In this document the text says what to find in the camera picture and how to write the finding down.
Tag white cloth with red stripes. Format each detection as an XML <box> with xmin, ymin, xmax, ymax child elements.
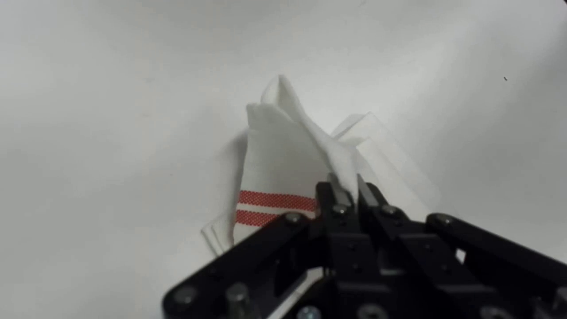
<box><xmin>227</xmin><ymin>73</ymin><xmax>386</xmax><ymax>247</ymax></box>

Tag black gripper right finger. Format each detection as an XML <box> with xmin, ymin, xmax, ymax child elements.
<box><xmin>356</xmin><ymin>172</ymin><xmax>567</xmax><ymax>319</ymax></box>

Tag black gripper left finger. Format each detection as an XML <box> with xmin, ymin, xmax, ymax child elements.
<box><xmin>161</xmin><ymin>172</ymin><xmax>363</xmax><ymax>319</ymax></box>

